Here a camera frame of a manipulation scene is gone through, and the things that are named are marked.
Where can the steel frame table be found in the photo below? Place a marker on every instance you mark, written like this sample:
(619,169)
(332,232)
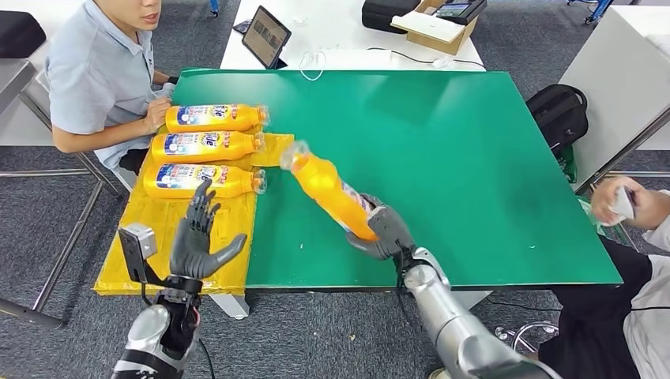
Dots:
(13,77)

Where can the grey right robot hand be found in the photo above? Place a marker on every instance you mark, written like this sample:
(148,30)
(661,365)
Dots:
(390,233)

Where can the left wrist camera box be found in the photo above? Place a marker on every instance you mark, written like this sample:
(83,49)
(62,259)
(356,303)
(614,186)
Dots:
(137,246)

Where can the blue metal frame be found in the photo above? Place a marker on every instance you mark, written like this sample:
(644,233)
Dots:
(596,9)

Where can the person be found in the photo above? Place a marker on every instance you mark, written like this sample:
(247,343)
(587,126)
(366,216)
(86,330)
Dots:
(586,319)
(94,73)

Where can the dark green bag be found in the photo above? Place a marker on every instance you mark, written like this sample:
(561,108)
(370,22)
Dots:
(568,165)

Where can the white table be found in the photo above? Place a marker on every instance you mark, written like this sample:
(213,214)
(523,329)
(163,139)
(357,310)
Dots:
(335,29)

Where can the white desk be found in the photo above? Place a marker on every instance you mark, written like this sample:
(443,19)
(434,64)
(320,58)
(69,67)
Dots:
(21,128)

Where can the person's right forearm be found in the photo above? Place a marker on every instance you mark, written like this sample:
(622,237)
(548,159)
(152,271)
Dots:
(99,138)

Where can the cardboard box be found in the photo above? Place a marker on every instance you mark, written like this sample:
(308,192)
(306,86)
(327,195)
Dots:
(434,46)

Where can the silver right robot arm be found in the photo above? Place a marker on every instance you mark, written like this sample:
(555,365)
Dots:
(450,319)

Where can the orange detergent bottle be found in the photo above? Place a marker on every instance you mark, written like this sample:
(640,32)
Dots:
(241,146)
(246,119)
(235,182)
(324,188)

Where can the black backpack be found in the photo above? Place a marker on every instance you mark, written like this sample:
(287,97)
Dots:
(557,115)

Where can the chrome chair base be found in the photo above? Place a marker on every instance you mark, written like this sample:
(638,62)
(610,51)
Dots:
(518,339)

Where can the blue metal leg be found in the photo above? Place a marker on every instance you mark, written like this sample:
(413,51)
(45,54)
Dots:
(214,6)

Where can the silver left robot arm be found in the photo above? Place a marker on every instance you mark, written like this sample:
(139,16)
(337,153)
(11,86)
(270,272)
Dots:
(146,335)

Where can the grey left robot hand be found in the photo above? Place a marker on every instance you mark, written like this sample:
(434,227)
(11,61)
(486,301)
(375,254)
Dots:
(191,251)

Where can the white adapter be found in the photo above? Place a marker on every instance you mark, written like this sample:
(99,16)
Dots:
(443,63)

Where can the white table leg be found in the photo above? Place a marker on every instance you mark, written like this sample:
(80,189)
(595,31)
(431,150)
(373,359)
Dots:
(233,308)
(473,299)

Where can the grey table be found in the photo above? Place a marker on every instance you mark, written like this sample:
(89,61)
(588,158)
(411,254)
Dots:
(617,76)

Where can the white flat box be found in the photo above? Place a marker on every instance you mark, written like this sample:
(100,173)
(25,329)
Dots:
(426,26)

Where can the black tablet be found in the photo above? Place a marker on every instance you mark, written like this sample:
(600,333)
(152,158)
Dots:
(266,36)

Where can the black screen device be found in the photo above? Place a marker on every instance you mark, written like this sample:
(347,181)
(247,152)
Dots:
(466,11)

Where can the black cushion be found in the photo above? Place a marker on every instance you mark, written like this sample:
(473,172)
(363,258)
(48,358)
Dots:
(20,34)

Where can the person's right hand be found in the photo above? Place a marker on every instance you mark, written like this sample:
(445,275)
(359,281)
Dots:
(649,206)
(157,115)

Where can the black case bag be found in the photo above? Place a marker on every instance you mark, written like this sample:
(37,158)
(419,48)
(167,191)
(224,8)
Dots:
(382,15)

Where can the white handheld controller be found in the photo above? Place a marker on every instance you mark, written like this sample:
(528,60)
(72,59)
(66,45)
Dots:
(623,206)

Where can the black phone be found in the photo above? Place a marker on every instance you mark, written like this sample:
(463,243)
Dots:
(243,26)

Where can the yellow plastic-wrapped board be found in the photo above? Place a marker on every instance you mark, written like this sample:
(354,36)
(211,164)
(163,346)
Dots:
(146,235)

